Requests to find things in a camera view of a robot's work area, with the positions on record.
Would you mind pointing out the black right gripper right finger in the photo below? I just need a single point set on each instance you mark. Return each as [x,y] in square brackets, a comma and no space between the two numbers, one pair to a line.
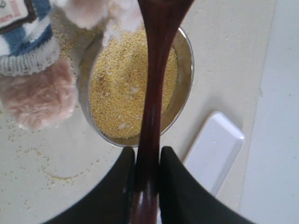
[182,200]

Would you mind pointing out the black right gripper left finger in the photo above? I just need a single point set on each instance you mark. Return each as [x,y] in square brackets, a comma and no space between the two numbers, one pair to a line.
[110,200]

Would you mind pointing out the plush teddy bear striped sweater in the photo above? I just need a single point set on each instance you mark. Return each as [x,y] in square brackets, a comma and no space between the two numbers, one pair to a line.
[37,88]

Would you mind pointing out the dark red wooden spoon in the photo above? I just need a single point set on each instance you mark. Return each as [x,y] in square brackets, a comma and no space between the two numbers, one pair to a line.
[162,19]

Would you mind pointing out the white rectangular plastic tray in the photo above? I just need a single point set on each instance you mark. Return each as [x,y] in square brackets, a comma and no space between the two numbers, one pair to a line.
[214,151]

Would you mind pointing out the steel bowl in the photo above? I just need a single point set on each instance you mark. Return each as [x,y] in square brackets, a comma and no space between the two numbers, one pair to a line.
[183,49]

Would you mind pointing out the yellow millet in bowl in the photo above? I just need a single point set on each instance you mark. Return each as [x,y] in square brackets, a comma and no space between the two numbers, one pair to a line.
[118,85]

